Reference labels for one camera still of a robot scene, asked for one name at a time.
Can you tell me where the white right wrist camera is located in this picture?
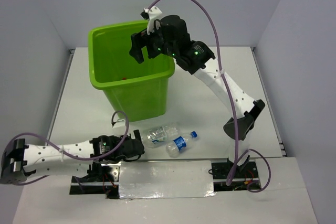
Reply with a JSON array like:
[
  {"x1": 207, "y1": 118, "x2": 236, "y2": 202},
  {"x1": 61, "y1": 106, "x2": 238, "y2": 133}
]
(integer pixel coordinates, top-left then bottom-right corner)
[{"x1": 141, "y1": 6, "x2": 163, "y2": 35}]

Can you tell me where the silver foil sheet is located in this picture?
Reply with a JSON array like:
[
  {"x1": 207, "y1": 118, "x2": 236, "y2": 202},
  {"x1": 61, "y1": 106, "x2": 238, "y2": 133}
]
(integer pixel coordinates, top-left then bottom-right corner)
[{"x1": 119, "y1": 161, "x2": 215, "y2": 199}]

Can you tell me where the green label clear bottle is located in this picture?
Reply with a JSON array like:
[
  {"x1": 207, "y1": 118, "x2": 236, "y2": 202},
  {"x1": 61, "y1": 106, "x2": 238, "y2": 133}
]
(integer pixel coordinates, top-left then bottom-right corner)
[{"x1": 140, "y1": 122, "x2": 180, "y2": 148}]

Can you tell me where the green plastic bin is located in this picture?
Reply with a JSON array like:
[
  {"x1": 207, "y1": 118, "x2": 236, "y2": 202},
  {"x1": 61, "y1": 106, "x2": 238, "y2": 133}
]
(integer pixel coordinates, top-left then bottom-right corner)
[{"x1": 88, "y1": 21, "x2": 175, "y2": 122}]

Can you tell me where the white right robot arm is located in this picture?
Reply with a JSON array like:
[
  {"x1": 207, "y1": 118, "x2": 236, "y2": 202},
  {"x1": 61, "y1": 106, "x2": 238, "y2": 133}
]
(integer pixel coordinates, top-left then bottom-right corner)
[{"x1": 130, "y1": 11, "x2": 265, "y2": 177}]

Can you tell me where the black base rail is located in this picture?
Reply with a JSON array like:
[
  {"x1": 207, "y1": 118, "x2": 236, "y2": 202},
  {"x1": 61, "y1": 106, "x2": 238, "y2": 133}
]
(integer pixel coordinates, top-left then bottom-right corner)
[{"x1": 69, "y1": 160, "x2": 261, "y2": 199}]

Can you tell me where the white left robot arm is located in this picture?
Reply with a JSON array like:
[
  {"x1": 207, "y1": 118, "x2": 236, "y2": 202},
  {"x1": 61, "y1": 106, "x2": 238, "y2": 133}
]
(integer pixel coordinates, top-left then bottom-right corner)
[{"x1": 1, "y1": 130, "x2": 145, "y2": 185}]

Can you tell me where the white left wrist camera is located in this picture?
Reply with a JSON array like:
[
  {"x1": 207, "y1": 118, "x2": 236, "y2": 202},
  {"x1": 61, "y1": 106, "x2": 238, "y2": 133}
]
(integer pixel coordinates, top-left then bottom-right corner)
[{"x1": 111, "y1": 119, "x2": 125, "y2": 128}]

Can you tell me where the blue label bottle blue cap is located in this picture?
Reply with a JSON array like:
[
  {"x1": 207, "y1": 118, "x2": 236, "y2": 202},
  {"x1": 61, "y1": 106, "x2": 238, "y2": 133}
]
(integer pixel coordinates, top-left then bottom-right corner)
[{"x1": 165, "y1": 131, "x2": 198, "y2": 158}]

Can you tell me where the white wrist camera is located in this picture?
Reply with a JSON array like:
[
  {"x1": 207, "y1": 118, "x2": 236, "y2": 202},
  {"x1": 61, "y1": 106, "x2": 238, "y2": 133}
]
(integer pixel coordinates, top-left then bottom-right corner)
[
  {"x1": 111, "y1": 119, "x2": 125, "y2": 128},
  {"x1": 141, "y1": 6, "x2": 163, "y2": 35}
]

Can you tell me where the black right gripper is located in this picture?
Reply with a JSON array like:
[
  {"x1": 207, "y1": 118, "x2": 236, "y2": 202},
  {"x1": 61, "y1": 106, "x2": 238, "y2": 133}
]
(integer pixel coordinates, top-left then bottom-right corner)
[{"x1": 129, "y1": 21, "x2": 176, "y2": 63}]

